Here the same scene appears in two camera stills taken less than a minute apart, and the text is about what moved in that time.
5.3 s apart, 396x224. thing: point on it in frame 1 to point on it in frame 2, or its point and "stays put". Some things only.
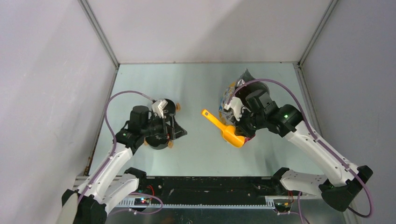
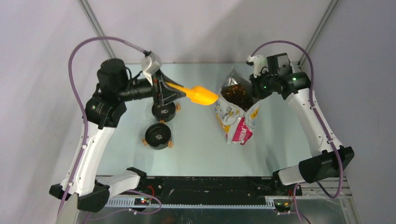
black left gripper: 177,131 to 168,94
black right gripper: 240,125 to 254,81
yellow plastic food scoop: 228,133 to 197,94
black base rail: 193,187 stays put
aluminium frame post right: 334,3 stays put
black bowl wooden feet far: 171,108 stays put
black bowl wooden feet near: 158,142 stays put
